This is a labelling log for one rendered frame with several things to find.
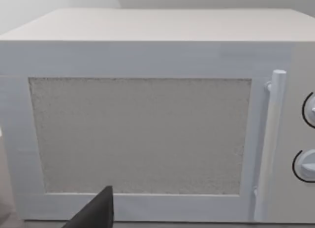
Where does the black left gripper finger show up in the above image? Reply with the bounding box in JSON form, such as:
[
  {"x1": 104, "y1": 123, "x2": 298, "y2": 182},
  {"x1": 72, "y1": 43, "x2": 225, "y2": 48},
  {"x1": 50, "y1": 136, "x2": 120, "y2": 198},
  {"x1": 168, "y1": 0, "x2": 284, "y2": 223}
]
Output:
[{"x1": 62, "y1": 185, "x2": 115, "y2": 228}]

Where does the white microwave knob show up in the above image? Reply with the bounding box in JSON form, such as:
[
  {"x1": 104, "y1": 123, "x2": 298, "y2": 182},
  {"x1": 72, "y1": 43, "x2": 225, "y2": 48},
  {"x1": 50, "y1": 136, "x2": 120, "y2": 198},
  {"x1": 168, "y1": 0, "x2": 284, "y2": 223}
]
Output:
[
  {"x1": 301, "y1": 91, "x2": 315, "y2": 129},
  {"x1": 292, "y1": 149, "x2": 315, "y2": 183}
]

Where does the pale microwave oven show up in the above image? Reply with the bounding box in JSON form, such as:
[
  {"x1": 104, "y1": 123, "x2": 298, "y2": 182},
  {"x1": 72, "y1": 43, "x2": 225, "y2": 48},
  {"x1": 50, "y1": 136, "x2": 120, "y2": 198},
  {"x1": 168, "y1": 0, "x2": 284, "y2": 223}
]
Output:
[{"x1": 0, "y1": 8, "x2": 315, "y2": 225}]

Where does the white microwave door handle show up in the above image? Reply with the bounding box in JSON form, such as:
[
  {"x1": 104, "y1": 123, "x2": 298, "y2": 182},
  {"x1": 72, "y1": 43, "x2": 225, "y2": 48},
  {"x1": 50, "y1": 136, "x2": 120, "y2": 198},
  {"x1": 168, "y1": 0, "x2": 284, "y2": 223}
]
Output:
[{"x1": 252, "y1": 69, "x2": 287, "y2": 220}]

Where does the pale microwave door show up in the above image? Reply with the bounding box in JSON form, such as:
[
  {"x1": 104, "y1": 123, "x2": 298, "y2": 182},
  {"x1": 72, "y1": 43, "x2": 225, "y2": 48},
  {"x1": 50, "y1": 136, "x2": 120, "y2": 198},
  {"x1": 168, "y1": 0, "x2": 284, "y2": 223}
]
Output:
[{"x1": 0, "y1": 42, "x2": 293, "y2": 223}]

